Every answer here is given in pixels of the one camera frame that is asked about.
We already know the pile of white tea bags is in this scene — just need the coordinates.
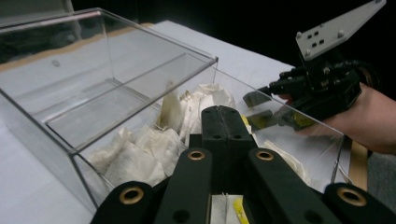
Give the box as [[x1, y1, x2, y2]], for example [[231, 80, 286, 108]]
[[87, 82, 312, 188]]

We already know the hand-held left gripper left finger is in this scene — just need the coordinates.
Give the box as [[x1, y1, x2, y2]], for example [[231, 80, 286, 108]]
[[189, 105, 231, 194]]

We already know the single tea bag yellow tag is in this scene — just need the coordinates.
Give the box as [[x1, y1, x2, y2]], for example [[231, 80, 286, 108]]
[[210, 193, 250, 224]]

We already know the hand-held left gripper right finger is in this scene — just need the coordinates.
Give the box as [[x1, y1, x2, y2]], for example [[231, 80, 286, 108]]
[[221, 105, 258, 194]]

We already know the clear acrylic box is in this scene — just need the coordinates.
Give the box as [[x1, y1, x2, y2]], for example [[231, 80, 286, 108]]
[[0, 7, 346, 213]]

